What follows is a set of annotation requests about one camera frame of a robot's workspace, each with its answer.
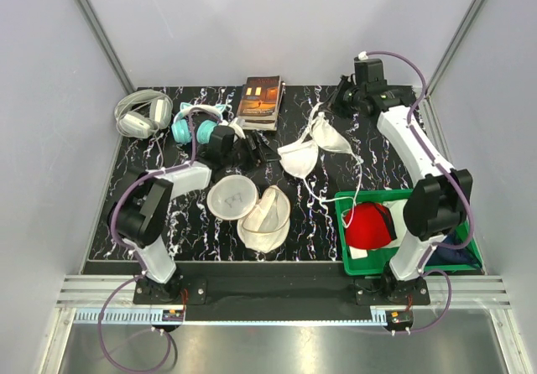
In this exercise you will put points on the white garment in bin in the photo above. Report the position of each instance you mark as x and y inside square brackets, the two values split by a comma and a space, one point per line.
[396, 209]

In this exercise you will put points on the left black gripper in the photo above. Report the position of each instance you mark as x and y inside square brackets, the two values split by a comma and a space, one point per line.
[263, 153]

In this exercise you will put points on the navy blue garment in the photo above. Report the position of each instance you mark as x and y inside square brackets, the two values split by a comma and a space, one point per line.
[464, 256]

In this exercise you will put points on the white grey headphones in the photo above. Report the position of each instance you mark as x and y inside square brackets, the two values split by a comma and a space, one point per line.
[143, 113]

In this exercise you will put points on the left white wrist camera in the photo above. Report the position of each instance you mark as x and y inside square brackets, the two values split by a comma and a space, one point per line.
[236, 127]

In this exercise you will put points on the white bra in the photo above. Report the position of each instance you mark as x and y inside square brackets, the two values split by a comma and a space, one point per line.
[299, 158]

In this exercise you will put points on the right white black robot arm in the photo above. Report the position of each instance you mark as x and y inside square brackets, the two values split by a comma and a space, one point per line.
[440, 199]

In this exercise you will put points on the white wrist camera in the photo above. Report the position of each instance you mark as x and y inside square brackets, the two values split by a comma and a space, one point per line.
[362, 56]
[236, 127]

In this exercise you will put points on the teal cat-ear headphones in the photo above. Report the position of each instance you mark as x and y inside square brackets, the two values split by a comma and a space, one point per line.
[182, 127]

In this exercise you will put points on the red garment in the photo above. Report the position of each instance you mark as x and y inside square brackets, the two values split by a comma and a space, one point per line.
[369, 226]

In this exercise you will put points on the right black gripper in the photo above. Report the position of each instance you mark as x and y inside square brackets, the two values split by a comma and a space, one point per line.
[331, 105]

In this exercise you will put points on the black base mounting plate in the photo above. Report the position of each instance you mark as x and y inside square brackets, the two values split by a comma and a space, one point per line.
[317, 295]

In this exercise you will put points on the white mesh laundry bag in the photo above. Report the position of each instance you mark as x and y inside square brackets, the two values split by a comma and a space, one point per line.
[263, 220]

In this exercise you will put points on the green plastic bin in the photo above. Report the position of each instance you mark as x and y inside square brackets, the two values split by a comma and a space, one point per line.
[374, 263]

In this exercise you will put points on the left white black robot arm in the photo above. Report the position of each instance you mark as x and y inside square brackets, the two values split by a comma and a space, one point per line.
[137, 217]

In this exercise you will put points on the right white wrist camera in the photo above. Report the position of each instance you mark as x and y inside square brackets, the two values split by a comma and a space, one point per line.
[362, 56]

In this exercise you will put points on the dark cover book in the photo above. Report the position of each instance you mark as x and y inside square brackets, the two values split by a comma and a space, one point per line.
[259, 99]

